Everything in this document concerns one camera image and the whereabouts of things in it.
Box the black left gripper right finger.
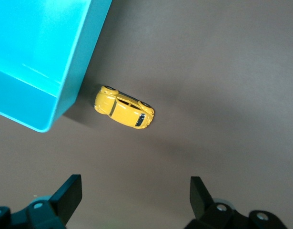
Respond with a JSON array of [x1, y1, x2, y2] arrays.
[[184, 176, 289, 229]]

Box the turquoise plastic bin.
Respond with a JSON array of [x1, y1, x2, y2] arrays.
[[0, 0, 113, 134]]

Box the yellow beetle toy car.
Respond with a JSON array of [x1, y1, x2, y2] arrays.
[[93, 85, 155, 130]]

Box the brown table mat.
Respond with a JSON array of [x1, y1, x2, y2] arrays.
[[0, 0, 293, 229]]

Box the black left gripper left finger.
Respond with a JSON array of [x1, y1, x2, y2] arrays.
[[0, 174, 83, 229]]

